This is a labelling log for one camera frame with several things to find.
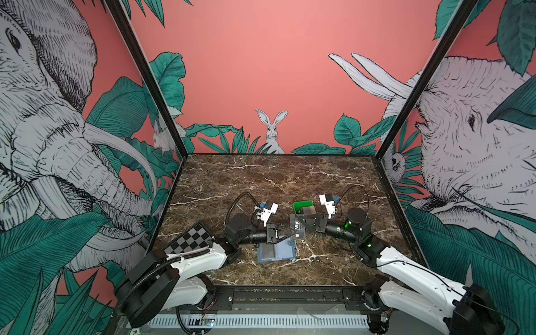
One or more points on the black frame post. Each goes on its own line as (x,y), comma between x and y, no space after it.
(455,25)
(124,26)

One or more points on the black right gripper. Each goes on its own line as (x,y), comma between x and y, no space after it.
(324,222)

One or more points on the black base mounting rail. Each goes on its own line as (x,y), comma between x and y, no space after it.
(226,297)

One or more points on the blue leather card holder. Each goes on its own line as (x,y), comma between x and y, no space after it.
(284,251)

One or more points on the black right frame post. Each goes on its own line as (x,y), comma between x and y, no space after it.
(455,25)

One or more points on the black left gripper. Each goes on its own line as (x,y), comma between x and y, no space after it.
(273,234)

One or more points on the green plastic card tray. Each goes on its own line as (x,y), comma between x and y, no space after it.
(297,206)

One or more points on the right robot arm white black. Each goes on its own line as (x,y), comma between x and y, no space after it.
(405,285)

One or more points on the white slotted cable duct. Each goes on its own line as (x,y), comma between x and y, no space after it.
(273,321)

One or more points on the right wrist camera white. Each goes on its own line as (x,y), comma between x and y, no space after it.
(330,202)

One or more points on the black left frame post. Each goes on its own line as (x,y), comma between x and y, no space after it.
(124,26)

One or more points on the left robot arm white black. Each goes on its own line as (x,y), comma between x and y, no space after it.
(161,280)

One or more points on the black white checkerboard plate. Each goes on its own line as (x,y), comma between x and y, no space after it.
(195,237)

